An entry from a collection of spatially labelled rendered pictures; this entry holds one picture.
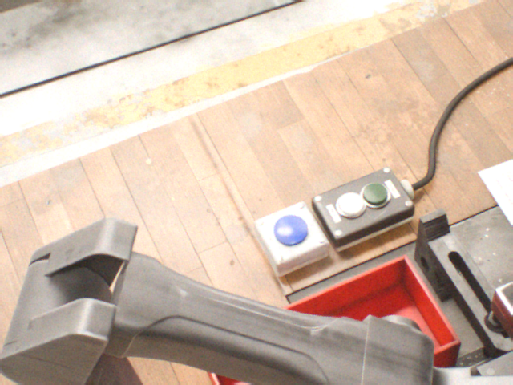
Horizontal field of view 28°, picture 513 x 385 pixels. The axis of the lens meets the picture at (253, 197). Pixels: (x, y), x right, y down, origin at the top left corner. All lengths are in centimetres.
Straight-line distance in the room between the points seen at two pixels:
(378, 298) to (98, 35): 167
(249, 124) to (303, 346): 65
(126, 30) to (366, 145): 149
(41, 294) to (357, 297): 51
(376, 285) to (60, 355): 54
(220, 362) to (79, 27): 209
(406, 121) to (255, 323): 67
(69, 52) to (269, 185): 149
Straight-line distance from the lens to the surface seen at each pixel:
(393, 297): 120
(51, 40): 275
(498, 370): 108
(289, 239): 120
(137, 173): 132
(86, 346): 70
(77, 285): 76
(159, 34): 271
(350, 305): 119
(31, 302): 76
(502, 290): 94
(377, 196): 123
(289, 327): 73
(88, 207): 130
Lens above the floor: 196
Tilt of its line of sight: 56 degrees down
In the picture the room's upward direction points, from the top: 6 degrees counter-clockwise
